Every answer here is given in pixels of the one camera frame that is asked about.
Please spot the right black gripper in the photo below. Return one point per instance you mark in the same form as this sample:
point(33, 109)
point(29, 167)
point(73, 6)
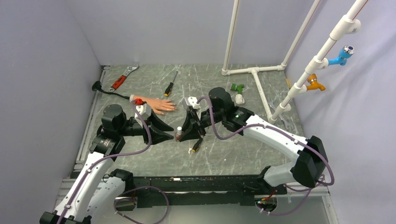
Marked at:
point(191, 132)

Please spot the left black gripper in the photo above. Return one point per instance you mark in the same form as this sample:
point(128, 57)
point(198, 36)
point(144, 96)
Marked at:
point(158, 136)

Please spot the red glitter nail polish bottle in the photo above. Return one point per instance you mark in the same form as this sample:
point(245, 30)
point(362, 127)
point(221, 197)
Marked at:
point(179, 133)

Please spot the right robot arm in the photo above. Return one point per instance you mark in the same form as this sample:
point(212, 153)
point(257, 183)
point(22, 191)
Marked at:
point(307, 156)

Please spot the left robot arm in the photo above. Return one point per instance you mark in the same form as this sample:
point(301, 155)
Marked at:
point(92, 167)

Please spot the near black yellow screwdriver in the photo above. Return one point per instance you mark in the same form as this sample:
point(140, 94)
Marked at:
point(197, 145)

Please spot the black yellow screwdriver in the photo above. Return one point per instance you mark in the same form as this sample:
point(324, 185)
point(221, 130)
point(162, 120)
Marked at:
point(197, 145)
point(169, 88)

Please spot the mannequin hand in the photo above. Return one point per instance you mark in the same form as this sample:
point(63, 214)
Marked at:
point(159, 106)

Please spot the far black yellow screwdriver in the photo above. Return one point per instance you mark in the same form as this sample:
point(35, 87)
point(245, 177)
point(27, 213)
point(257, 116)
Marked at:
point(169, 88)

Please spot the green white pipe fitting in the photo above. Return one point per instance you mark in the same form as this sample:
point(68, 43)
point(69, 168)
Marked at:
point(238, 88)

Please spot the silver spanner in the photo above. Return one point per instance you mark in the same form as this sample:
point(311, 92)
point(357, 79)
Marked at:
point(288, 126)

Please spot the orange pipe valve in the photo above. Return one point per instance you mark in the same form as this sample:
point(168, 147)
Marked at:
point(314, 84)

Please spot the blue pipe valve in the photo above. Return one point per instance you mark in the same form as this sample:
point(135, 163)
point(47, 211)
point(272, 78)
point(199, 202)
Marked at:
point(345, 53)

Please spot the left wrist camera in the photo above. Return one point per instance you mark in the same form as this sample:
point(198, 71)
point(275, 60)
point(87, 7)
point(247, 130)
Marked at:
point(142, 110)

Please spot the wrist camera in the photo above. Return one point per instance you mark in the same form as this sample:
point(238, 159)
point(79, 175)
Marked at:
point(142, 110)
point(191, 102)

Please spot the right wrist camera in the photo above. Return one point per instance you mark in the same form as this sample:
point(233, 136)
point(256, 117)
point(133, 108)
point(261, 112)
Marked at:
point(191, 102)

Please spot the red handled adjustable wrench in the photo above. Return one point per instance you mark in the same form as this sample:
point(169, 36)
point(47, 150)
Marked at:
point(123, 77)

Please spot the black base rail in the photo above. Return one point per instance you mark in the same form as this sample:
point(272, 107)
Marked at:
point(153, 191)

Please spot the white pvc pipe frame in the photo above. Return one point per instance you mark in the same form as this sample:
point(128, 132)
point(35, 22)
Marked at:
point(327, 27)

